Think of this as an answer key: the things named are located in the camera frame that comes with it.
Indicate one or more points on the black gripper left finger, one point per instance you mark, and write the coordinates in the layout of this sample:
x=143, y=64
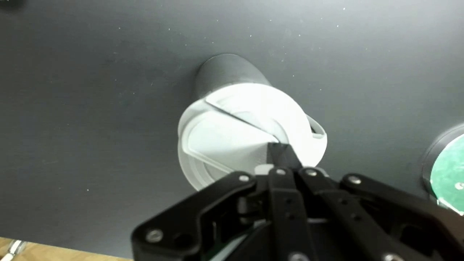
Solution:
x=242, y=216

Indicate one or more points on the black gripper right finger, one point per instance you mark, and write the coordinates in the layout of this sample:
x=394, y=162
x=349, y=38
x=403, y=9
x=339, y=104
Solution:
x=387, y=223

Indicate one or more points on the silver steel flask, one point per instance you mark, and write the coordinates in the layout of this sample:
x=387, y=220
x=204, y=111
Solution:
x=236, y=114

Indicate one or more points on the round green metal plate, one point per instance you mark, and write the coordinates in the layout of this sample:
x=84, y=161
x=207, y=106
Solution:
x=443, y=169

